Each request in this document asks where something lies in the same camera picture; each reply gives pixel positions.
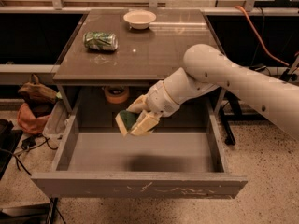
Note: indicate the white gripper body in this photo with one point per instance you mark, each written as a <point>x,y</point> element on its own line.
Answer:
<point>160,100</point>

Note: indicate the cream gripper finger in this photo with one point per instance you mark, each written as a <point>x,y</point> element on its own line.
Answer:
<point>144,123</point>
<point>138,105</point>

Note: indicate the green and yellow sponge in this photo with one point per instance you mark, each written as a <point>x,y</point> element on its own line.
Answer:
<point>125,121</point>

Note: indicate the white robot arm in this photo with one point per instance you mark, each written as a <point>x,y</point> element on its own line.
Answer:
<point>204,70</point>

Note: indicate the open grey drawer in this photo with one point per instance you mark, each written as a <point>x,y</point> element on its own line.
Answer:
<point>182,158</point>

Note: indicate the roll of masking tape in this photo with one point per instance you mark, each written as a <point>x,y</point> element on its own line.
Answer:
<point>116,94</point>

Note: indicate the grey cabinet table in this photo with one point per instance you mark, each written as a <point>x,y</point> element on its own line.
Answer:
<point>143,56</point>

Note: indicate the crushed green soda can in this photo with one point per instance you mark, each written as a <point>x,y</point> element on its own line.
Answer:
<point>100,41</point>

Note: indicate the white bowl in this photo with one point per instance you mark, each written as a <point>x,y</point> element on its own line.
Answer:
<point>139,19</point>

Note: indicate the white plastic bag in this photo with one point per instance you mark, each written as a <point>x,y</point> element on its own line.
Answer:
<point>56,123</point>

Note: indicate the brown cloth bag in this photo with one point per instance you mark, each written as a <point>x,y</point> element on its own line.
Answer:
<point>40,98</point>

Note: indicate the black power adapter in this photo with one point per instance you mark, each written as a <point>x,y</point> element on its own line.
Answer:
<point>258,67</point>

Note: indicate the orange cloth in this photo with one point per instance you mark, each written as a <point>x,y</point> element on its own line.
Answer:
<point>28,122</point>

